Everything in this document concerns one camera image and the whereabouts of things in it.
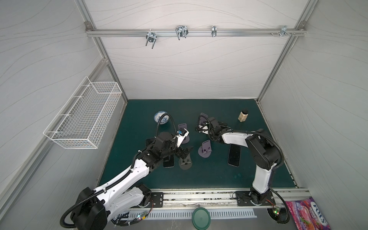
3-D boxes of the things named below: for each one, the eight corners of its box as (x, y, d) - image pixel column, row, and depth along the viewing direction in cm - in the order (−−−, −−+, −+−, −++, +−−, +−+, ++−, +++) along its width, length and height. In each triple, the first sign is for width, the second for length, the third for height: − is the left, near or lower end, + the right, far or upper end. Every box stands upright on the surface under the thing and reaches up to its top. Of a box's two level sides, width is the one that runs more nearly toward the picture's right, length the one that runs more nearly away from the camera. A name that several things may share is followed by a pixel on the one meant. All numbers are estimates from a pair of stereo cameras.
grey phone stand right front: (201, 159, 90) (203, 152, 81) (197, 151, 93) (198, 144, 85) (211, 155, 92) (214, 147, 83) (207, 147, 95) (209, 139, 87)
